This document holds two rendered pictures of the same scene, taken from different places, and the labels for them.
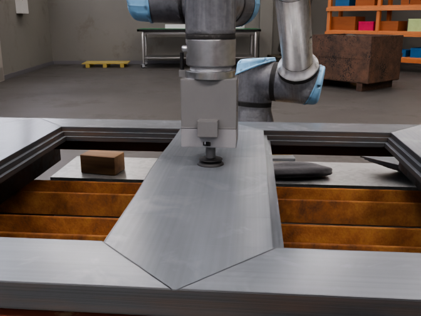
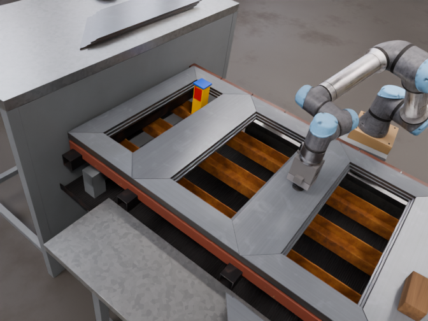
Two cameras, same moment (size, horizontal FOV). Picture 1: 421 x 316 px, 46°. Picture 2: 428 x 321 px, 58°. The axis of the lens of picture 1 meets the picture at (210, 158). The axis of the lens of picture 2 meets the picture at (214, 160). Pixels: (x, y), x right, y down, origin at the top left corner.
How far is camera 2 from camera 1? 0.79 m
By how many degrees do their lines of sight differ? 34
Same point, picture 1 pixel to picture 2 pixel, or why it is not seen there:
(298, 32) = (413, 104)
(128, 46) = not seen: outside the picture
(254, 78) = (385, 104)
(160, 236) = (250, 227)
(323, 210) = (355, 214)
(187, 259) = (251, 243)
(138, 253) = (239, 232)
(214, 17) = (316, 145)
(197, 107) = (297, 169)
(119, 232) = (239, 218)
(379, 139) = (407, 197)
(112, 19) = not seen: outside the picture
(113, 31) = not seen: outside the picture
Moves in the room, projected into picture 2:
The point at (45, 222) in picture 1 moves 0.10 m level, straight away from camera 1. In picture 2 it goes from (230, 164) to (234, 148)
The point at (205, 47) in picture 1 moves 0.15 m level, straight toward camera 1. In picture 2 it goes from (307, 153) to (290, 180)
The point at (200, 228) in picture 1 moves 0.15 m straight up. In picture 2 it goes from (265, 229) to (277, 199)
